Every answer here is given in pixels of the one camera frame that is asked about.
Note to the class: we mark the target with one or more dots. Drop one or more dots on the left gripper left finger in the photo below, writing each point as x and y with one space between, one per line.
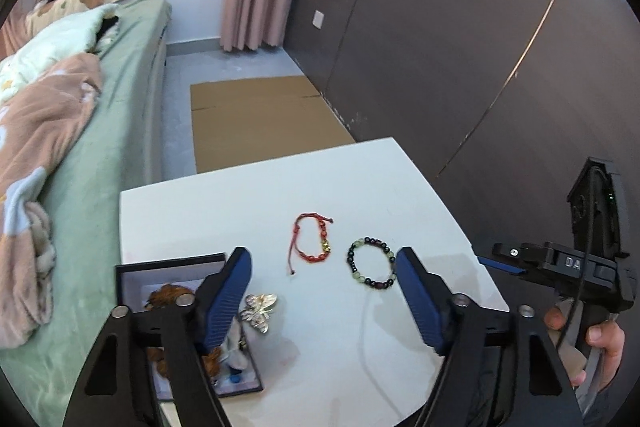
190 331

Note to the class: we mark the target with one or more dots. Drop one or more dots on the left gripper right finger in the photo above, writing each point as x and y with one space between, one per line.
454 327

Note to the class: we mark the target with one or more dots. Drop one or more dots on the black jewelry box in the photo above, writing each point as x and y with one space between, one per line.
147 288

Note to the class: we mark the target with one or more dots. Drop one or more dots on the gold butterfly brooch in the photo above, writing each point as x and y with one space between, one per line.
257 311

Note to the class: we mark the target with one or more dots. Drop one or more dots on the green bed mattress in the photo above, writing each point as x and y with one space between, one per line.
119 149

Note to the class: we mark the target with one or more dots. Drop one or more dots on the brown cardboard sheet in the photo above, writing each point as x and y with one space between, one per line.
237 122

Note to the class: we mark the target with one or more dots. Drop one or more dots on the pink fleece blanket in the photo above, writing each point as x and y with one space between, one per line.
39 126

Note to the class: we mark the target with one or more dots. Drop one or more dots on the light green quilt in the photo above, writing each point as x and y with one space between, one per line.
71 35

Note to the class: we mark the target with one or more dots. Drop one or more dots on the white wall switch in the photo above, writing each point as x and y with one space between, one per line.
318 19

